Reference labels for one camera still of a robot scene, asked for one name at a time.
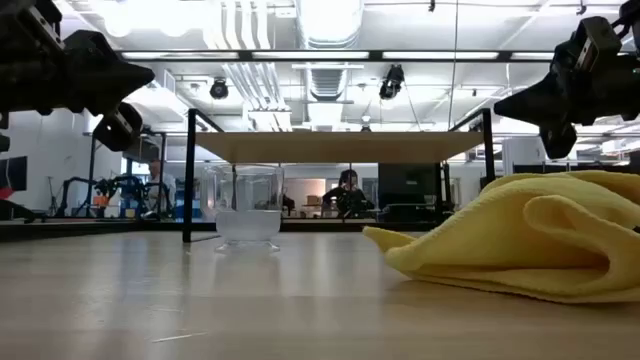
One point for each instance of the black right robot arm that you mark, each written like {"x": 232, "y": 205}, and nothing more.
{"x": 634, "y": 10}

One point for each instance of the overhead LED light bar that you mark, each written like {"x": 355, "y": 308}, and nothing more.
{"x": 310, "y": 55}

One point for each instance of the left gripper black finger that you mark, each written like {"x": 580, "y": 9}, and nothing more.
{"x": 100, "y": 75}
{"x": 119, "y": 127}

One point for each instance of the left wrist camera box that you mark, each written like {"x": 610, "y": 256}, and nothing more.
{"x": 45, "y": 27}

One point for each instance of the silver ceiling air duct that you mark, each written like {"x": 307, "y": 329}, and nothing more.
{"x": 327, "y": 30}

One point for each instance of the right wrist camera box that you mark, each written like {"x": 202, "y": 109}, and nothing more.
{"x": 595, "y": 42}

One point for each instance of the wooden shelf with black legs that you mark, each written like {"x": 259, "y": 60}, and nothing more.
{"x": 340, "y": 147}

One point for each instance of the black wall screen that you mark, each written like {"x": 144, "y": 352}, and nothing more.
{"x": 14, "y": 172}

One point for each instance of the black metal table frame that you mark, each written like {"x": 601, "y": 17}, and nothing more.
{"x": 100, "y": 229}

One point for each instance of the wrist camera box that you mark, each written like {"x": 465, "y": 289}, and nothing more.
{"x": 595, "y": 42}
{"x": 45, "y": 27}

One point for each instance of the person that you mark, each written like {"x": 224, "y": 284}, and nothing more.
{"x": 161, "y": 187}
{"x": 347, "y": 192}

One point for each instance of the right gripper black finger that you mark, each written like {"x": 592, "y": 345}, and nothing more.
{"x": 559, "y": 140}
{"x": 542, "y": 102}

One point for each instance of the black background robot arm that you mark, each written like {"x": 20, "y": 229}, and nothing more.
{"x": 120, "y": 190}

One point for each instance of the black background monitor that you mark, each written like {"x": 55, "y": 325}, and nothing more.
{"x": 407, "y": 190}

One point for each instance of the black overhead camera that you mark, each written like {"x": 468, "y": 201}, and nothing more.
{"x": 391, "y": 82}
{"x": 219, "y": 89}

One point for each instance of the yellow cloth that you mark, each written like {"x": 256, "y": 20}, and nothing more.
{"x": 500, "y": 235}

